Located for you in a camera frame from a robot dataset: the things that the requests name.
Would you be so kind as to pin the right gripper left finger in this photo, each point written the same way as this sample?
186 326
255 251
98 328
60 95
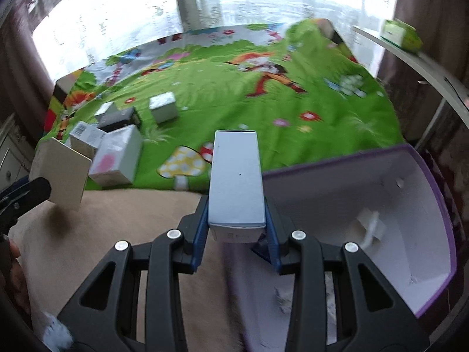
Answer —
131 300

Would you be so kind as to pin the tall white carton box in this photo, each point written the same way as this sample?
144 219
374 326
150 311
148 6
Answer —
236 203

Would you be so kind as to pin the white toy frame piece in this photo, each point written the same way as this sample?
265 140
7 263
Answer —
374 228

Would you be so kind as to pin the white box pink spot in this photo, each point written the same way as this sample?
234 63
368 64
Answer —
116 160

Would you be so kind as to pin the green cartoon play mat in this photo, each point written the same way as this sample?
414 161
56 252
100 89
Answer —
298 86

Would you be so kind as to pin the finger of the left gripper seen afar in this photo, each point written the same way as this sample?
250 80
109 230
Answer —
15 203

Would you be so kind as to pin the black rectangular box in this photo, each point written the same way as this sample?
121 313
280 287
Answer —
119 119

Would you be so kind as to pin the green tissue pack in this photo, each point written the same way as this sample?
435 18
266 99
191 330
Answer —
401 35

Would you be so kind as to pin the white lace curtain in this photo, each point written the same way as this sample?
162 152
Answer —
70 34

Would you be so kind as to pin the small silver cube box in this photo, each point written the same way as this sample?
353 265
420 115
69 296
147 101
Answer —
163 107

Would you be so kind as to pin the white barcode box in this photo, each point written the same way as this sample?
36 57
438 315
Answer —
86 139

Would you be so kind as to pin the white curved shelf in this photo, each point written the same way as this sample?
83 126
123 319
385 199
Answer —
450 88

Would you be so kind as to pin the cream tea box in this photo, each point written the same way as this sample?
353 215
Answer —
65 169

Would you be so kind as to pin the brown curtain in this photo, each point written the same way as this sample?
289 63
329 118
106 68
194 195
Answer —
443 27

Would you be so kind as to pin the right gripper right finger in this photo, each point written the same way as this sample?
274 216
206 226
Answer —
341 299

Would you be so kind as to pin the small white green box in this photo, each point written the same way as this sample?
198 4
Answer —
105 108

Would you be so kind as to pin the purple storage box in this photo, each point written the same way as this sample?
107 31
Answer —
417 254

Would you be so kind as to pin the person left hand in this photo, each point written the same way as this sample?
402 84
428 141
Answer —
16 280

